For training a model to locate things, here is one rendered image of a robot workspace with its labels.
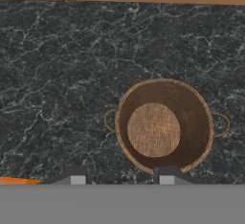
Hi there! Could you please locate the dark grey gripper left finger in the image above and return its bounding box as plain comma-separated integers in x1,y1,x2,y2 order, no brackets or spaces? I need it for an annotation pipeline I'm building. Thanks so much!
43,166,94,186

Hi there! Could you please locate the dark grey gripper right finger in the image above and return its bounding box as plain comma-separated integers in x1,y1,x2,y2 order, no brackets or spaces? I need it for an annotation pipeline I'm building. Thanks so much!
152,166,203,186

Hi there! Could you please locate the brown woven basket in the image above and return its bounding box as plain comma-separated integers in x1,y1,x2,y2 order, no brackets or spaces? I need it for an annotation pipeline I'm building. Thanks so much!
103,78,231,175

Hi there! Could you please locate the orange carrot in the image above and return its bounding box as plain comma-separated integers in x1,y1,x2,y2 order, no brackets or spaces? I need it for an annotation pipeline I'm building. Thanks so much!
0,176,44,186

